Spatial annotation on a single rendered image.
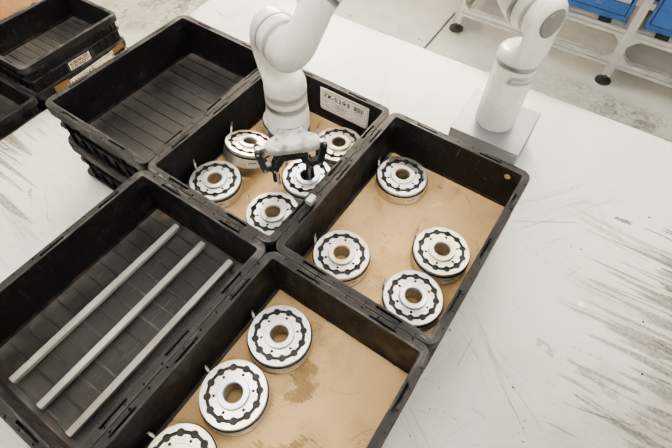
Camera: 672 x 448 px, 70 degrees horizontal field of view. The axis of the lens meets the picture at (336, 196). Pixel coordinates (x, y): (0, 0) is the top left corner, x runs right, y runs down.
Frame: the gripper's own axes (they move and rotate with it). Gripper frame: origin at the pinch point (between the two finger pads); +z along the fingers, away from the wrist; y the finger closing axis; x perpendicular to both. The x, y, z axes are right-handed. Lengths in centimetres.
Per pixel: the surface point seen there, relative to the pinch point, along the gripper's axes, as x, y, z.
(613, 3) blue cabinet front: -118, -163, 50
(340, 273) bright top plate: 22.7, -5.2, 1.1
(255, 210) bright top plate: 6.9, 8.2, 0.8
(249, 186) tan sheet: -1.7, 9.1, 4.0
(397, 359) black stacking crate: 38.8, -11.2, 1.7
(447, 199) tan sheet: 8.4, -30.2, 4.3
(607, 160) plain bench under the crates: -5, -80, 18
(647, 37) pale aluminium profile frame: -102, -176, 59
